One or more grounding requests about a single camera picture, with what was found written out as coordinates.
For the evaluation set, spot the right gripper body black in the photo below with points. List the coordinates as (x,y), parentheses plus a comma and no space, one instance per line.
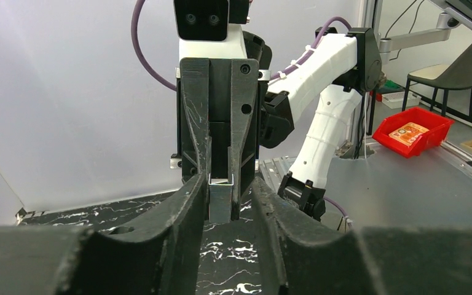
(271,123)

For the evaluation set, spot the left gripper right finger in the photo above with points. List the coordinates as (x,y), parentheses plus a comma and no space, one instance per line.
(299,255)

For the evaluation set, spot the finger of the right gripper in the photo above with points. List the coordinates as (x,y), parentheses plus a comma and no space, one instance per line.
(243,89)
(195,95)

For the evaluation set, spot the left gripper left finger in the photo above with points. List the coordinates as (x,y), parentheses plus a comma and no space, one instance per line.
(155,253)

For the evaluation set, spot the grey staple strip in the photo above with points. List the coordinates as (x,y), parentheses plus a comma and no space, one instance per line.
(220,199)

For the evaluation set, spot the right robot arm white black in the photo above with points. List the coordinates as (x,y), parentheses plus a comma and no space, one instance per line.
(338,69)

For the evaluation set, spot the red plastic bin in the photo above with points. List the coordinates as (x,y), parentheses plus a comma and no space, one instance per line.
(413,131)

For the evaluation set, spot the grey chair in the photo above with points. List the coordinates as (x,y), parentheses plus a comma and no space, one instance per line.
(456,76)

